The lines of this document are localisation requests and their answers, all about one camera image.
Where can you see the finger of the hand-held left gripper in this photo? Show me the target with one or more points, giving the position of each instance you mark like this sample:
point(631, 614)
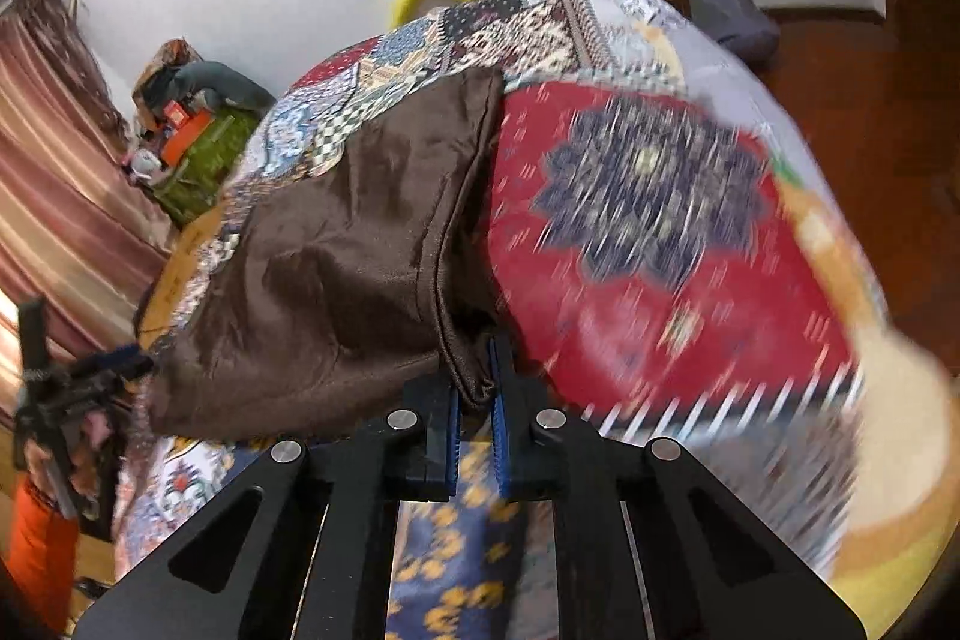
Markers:
point(131, 361)

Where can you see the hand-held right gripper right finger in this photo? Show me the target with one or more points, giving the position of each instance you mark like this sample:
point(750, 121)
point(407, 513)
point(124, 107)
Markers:
point(499, 437)

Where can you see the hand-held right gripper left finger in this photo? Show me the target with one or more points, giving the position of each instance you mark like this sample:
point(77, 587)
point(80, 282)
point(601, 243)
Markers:
point(453, 437)

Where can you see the brown shirt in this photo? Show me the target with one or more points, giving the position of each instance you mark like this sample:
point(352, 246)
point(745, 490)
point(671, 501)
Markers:
point(337, 250)

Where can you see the person's left forearm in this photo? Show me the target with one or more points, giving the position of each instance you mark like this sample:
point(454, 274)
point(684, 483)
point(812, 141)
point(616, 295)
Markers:
point(41, 557)

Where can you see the pile of clothes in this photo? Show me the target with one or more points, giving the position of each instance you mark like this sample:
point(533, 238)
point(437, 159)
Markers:
point(161, 63)

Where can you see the person's left hand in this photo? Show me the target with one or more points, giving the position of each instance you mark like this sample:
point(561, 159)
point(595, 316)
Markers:
point(99, 431)

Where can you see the striped pink curtain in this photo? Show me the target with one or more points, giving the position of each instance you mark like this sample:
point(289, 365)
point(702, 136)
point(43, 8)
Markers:
point(60, 175)

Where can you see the green patterned bag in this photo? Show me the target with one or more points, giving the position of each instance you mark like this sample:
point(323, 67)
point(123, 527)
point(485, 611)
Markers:
point(214, 160)

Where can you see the orange box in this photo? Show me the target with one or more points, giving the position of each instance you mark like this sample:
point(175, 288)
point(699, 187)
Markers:
point(187, 139)

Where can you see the patchwork bedspread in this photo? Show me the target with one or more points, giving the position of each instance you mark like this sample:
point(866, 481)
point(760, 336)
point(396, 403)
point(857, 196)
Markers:
point(637, 250)

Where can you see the small red box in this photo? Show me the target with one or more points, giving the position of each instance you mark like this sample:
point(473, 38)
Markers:
point(174, 111)

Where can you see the grey garment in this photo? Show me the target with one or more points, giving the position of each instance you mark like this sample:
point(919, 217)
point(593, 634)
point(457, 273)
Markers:
point(225, 81)

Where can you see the grey-blue clothing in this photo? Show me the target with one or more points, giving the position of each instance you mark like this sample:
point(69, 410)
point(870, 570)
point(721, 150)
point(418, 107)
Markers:
point(731, 10)

